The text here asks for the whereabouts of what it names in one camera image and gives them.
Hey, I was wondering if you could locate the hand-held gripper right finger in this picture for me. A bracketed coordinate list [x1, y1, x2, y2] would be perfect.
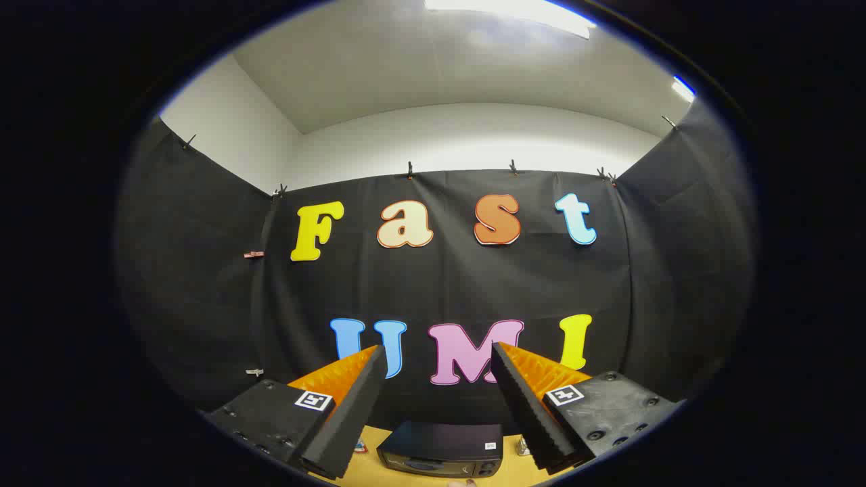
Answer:
[490, 342, 681, 473]

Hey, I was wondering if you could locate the black toaster oven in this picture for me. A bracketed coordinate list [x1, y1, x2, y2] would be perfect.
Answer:
[376, 421, 505, 479]

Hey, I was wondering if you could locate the row of backdrop clamps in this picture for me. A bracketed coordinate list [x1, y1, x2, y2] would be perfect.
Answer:
[181, 115, 678, 200]

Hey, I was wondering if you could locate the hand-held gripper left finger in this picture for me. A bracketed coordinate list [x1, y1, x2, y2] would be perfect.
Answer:
[203, 344, 388, 481]

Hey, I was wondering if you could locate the large ceiling light panel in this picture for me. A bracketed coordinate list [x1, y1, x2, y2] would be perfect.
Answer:
[425, 0, 597, 39]

